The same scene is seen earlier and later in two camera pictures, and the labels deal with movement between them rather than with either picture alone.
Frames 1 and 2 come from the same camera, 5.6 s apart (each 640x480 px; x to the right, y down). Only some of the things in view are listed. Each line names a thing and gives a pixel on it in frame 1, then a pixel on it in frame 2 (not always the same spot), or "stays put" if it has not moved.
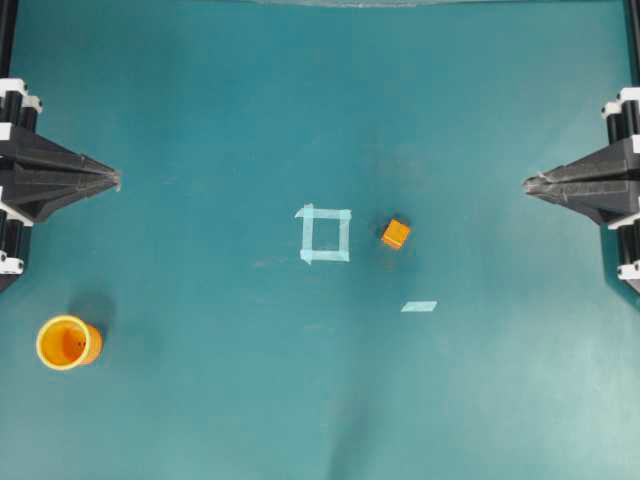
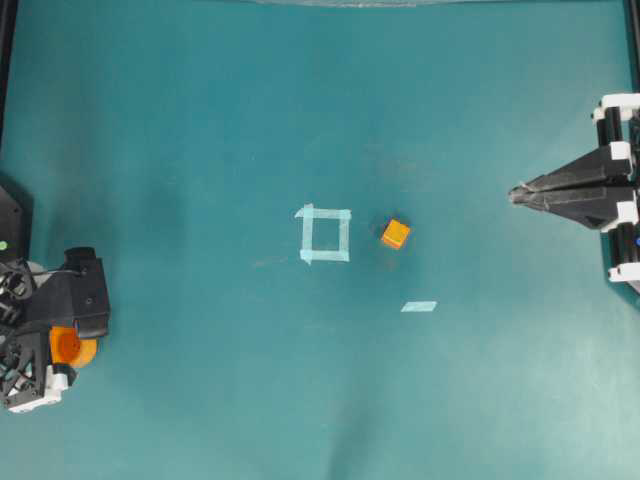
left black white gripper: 28,175 to 79,293
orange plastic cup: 67,342 stays put
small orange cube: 395,233 stays put
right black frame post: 631,10 stays put
